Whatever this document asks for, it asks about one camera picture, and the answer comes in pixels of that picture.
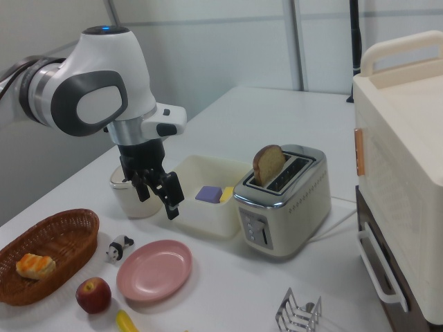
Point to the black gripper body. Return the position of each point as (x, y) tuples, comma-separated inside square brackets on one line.
[(142, 155)]

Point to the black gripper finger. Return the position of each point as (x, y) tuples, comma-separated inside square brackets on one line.
[(142, 188), (171, 195)]

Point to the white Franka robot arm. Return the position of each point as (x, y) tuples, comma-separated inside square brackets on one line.
[(104, 62)]

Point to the cream and chrome toaster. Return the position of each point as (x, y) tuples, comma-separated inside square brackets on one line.
[(297, 214)]

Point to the small white lidded can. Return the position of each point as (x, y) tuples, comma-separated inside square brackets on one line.
[(135, 207)]

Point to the purple block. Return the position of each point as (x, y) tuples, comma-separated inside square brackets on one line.
[(208, 194)]

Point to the white plastic bin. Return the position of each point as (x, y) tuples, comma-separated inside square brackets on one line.
[(207, 221)]

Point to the yellow block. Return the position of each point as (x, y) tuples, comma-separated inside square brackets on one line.
[(227, 194)]

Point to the panda figurine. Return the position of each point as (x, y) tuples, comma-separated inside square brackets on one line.
[(117, 247)]

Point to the pink plate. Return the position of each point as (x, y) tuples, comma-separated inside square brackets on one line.
[(155, 271)]

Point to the brown wicker basket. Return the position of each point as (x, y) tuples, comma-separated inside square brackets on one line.
[(65, 235)]

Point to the brown bread slice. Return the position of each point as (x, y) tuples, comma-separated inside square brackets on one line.
[(270, 164)]

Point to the red apple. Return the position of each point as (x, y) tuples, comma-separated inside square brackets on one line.
[(94, 295)]

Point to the orange glazed pastry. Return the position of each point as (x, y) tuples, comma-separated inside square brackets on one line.
[(36, 266)]

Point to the yellow banana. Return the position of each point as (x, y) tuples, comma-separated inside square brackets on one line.
[(125, 323)]

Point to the metal toast rack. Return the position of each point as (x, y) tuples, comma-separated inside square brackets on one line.
[(294, 316)]

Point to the black pole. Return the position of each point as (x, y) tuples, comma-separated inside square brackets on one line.
[(355, 45)]

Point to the cream plastic cabinet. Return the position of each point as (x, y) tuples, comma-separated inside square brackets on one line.
[(405, 138)]

